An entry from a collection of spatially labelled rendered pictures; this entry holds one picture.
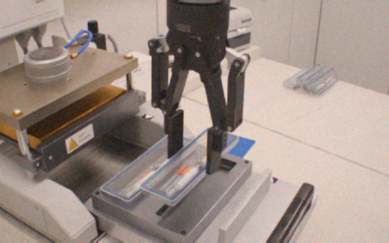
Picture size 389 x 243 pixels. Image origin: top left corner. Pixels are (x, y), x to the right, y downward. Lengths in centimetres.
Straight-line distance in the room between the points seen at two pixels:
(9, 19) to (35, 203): 37
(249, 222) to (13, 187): 35
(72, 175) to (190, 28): 41
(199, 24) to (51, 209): 33
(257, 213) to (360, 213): 43
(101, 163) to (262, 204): 32
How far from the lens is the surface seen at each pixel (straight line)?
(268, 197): 65
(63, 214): 61
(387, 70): 305
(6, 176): 69
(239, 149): 115
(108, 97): 74
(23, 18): 85
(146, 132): 80
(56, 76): 70
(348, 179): 110
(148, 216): 57
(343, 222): 97
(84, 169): 79
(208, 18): 47
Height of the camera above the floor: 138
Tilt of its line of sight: 30 degrees down
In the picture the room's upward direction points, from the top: straight up
